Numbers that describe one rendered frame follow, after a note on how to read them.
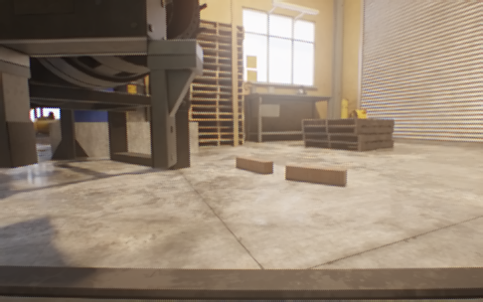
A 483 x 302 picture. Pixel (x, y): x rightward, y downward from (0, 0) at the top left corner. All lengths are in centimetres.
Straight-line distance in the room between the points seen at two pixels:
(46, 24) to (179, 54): 10
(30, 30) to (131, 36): 8
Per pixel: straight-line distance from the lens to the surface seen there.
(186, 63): 20
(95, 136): 354
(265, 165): 191
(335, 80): 758
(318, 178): 170
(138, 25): 21
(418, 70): 624
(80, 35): 23
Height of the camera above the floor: 39
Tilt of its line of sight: 6 degrees down
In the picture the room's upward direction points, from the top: straight up
